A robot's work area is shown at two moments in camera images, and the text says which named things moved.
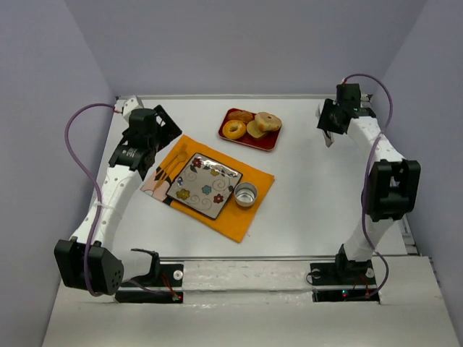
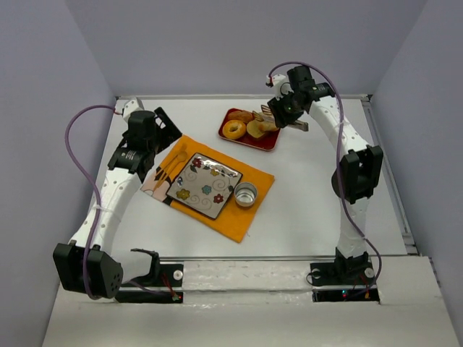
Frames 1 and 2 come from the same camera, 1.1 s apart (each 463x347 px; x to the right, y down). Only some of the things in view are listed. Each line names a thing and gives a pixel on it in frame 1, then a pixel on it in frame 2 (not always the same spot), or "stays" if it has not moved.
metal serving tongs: (327, 136) → (300, 123)
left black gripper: (166, 126) stays
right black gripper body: (329, 121) → (281, 113)
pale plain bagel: (268, 121) stays
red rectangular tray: (268, 141) stays
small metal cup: (245, 194) stays
